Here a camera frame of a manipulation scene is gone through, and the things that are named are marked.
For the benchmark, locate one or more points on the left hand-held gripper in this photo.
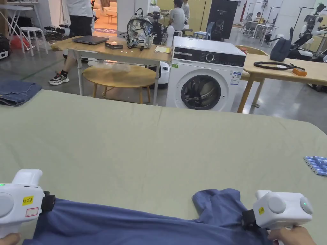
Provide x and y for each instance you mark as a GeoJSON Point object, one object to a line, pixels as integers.
{"type": "Point", "coordinates": [18, 201]}

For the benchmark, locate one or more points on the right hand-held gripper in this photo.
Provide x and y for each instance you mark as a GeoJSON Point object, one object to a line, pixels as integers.
{"type": "Point", "coordinates": [283, 209]}

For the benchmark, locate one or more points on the dark blue shirt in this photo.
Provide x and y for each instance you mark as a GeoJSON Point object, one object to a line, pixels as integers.
{"type": "Point", "coordinates": [143, 229]}

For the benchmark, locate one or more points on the person's right hand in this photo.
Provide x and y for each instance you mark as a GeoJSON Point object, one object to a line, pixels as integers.
{"type": "Point", "coordinates": [293, 237]}

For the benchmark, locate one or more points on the person's left hand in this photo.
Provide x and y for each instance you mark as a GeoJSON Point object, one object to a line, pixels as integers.
{"type": "Point", "coordinates": [9, 240]}

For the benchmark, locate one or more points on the pack of blue cylinders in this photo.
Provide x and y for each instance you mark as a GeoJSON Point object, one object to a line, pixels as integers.
{"type": "Point", "coordinates": [318, 165]}

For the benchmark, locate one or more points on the folded blue jeans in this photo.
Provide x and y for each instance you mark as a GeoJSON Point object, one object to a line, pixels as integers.
{"type": "Point", "coordinates": [18, 92]}

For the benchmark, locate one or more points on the bed with pale green sheet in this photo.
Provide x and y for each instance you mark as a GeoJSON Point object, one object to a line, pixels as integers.
{"type": "Point", "coordinates": [153, 153]}

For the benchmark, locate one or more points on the white washing machine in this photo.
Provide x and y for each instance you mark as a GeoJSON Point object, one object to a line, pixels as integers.
{"type": "Point", "coordinates": [204, 76]}

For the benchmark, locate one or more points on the white humanoid robot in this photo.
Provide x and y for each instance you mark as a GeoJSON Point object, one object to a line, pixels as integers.
{"type": "Point", "coordinates": [310, 33]}

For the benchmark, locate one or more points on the white and black robot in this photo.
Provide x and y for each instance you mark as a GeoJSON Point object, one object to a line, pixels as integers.
{"type": "Point", "coordinates": [163, 74]}

